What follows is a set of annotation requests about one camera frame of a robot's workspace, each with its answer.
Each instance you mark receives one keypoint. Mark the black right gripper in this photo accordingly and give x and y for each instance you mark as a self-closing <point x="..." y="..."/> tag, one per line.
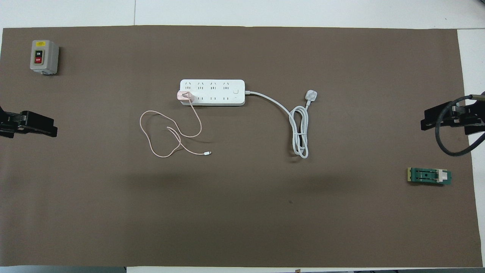
<point x="473" y="110"/>

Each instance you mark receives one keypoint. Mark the white power strip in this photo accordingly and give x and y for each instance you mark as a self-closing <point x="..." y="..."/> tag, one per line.
<point x="212" y="92"/>

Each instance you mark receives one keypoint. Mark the brown table mat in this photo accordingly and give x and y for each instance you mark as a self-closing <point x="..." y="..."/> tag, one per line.
<point x="246" y="212"/>

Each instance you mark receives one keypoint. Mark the green knife switch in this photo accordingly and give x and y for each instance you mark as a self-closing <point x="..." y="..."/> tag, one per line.
<point x="426" y="176"/>

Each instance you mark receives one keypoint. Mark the grey on-off switch box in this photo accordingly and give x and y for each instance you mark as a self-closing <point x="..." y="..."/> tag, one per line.
<point x="44" y="57"/>

